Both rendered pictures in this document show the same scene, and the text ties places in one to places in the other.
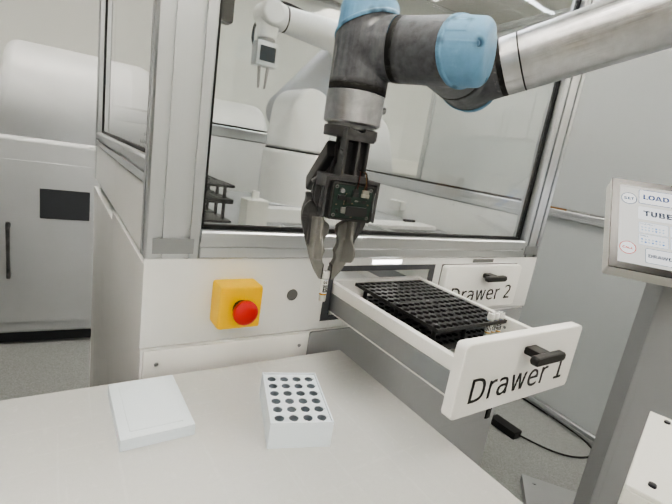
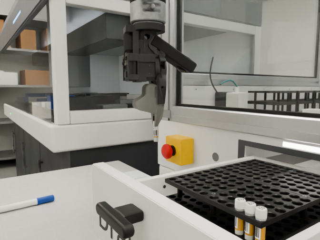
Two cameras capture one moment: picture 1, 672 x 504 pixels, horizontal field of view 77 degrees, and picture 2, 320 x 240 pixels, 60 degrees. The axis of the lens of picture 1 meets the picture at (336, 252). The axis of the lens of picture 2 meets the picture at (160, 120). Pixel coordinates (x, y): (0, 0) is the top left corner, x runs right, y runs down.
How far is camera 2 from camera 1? 0.86 m
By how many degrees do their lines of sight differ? 89
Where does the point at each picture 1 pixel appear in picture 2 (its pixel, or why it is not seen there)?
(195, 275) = (172, 130)
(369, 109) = (131, 12)
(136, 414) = not seen: hidden behind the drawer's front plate
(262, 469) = (89, 205)
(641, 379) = not seen: outside the picture
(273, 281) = (204, 143)
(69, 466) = not seen: hidden behind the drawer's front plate
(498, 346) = (109, 180)
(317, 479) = (80, 217)
